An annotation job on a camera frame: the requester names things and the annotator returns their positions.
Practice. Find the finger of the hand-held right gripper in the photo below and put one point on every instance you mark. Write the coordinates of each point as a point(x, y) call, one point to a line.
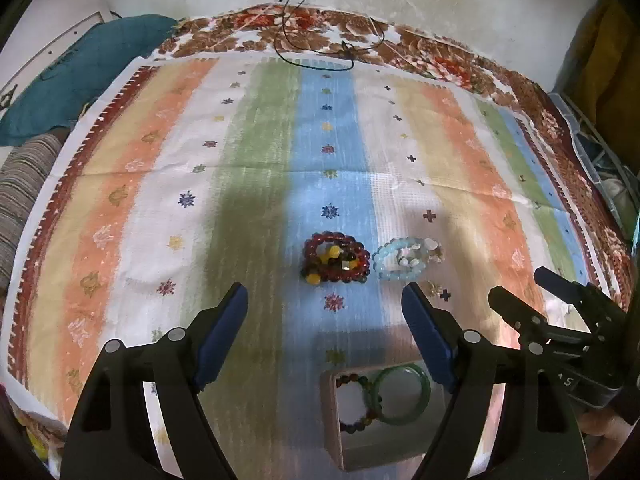
point(555, 282)
point(510, 307)

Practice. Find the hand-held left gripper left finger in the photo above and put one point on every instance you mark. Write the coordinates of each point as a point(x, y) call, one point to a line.
point(225, 330)

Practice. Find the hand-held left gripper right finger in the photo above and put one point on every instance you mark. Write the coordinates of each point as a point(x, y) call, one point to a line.
point(430, 335)

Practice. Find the green jade bangle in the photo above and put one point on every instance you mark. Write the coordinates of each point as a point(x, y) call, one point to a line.
point(425, 400)

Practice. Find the metal tin box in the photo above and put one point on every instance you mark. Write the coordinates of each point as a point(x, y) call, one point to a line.
point(350, 447)

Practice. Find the person's right hand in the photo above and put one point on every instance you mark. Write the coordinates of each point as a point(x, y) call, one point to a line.
point(605, 427)

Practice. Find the pastel striped bedsheet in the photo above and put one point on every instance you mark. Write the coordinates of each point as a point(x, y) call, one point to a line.
point(250, 160)

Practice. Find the yellow cloth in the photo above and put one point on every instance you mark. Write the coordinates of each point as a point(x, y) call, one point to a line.
point(610, 60)

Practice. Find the striped bolster pillow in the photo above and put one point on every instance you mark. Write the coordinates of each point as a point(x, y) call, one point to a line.
point(25, 185)

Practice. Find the teal pillow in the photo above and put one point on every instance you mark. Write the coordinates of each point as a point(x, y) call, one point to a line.
point(75, 75)

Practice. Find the white bed headboard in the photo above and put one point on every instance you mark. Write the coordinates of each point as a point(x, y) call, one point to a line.
point(45, 45)

